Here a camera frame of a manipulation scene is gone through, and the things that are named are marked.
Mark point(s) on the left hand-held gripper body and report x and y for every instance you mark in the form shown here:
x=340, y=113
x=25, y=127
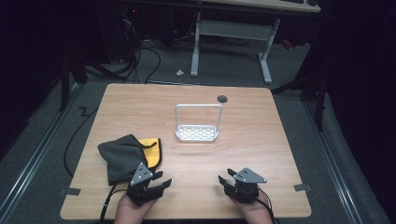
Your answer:
x=141, y=177

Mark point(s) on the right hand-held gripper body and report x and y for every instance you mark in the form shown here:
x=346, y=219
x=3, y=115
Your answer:
x=247, y=186

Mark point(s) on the grey bag with yellow lining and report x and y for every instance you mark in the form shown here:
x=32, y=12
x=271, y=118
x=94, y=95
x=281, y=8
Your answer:
x=123, y=157

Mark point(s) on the person's right hand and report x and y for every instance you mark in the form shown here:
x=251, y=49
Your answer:
x=255, y=213

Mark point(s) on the person's left hand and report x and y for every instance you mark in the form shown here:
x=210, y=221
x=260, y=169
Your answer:
x=130, y=213

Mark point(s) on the grey tape strip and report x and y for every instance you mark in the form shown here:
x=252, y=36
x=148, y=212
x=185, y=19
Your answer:
x=70, y=191
x=302, y=187

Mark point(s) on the black round table grommet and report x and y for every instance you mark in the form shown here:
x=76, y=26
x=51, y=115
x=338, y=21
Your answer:
x=222, y=99

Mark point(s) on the crumpled white paper scrap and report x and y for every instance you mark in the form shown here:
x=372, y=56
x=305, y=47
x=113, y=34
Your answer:
x=180, y=72

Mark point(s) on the black metal stand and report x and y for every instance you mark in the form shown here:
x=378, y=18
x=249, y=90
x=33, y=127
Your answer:
x=320, y=102
x=64, y=84

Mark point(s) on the black keyboard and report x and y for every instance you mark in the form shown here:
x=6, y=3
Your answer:
x=292, y=1

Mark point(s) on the black computer mouse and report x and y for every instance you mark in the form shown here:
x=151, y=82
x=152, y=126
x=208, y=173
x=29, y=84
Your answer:
x=312, y=2

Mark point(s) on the metal floor rail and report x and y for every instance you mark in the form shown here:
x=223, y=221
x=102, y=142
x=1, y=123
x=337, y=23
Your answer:
x=37, y=157
x=334, y=165

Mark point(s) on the white desk frame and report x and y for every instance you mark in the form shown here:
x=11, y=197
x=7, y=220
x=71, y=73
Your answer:
x=233, y=29

